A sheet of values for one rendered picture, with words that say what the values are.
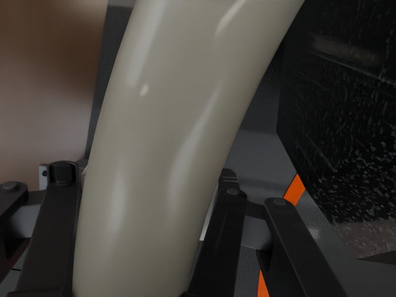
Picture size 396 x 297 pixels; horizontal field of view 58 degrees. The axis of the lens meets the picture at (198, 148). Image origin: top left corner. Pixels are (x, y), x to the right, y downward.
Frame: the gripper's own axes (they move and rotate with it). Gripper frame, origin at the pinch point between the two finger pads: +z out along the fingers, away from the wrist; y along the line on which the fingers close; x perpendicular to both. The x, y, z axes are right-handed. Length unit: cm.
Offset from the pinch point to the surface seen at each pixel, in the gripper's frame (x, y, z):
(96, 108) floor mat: -19, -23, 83
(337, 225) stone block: -17.1, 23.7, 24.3
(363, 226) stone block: -14.6, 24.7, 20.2
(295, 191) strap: -39, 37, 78
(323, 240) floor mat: -55, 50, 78
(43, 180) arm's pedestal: -44, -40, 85
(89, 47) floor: -2, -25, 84
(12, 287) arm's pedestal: -45, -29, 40
